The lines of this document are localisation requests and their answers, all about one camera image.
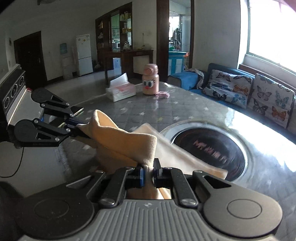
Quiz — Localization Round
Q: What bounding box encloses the blue folded blanket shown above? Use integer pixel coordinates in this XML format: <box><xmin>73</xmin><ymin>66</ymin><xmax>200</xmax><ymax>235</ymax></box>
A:
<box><xmin>167</xmin><ymin>71</ymin><xmax>199</xmax><ymax>90</ymax></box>

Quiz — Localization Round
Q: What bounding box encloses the white refrigerator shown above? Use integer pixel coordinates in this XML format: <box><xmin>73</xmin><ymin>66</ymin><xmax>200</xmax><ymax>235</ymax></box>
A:
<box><xmin>76</xmin><ymin>34</ymin><xmax>93</xmax><ymax>76</ymax></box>

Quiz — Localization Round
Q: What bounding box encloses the white tissue box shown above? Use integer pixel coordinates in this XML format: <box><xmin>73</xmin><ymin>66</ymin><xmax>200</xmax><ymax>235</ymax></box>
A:
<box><xmin>106</xmin><ymin>73</ymin><xmax>137</xmax><ymax>102</ymax></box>

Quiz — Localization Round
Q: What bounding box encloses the butterfly cushion near window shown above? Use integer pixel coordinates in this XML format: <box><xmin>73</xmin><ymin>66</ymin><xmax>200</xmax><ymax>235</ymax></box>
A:
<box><xmin>247</xmin><ymin>74</ymin><xmax>295</xmax><ymax>128</ymax></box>

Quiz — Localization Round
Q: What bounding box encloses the cream white garment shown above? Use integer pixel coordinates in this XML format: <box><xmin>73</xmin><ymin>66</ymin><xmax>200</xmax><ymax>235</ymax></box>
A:
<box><xmin>76</xmin><ymin>109</ymin><xmax>228</xmax><ymax>199</ymax></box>

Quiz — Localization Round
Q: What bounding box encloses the blue cabinet in doorway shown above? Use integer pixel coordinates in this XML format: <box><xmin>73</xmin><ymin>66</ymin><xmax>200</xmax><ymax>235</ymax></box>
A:
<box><xmin>168</xmin><ymin>51</ymin><xmax>187</xmax><ymax>75</ymax></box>

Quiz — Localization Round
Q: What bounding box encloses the dark wooden cabinet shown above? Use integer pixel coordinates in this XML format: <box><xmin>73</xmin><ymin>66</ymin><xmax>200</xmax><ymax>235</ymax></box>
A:
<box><xmin>95</xmin><ymin>2</ymin><xmax>154</xmax><ymax>85</ymax></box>

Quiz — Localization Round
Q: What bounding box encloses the pink cartoon water bottle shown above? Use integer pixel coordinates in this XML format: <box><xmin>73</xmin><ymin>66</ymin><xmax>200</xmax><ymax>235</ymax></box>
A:
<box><xmin>142</xmin><ymin>64</ymin><xmax>159</xmax><ymax>95</ymax></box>

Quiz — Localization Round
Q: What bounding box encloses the water dispenser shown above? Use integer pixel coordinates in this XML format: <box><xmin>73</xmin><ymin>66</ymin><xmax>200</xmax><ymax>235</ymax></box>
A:
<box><xmin>60</xmin><ymin>43</ymin><xmax>74</xmax><ymax>80</ymax></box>

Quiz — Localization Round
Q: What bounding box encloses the black induction cooktop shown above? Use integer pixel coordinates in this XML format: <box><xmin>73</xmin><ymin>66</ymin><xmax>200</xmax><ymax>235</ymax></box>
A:
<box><xmin>161</xmin><ymin>121</ymin><xmax>250</xmax><ymax>182</ymax></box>

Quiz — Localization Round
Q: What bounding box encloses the grey quilted table cover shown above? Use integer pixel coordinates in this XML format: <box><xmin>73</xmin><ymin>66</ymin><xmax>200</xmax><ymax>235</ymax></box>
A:
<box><xmin>51</xmin><ymin>80</ymin><xmax>295</xmax><ymax>240</ymax></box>

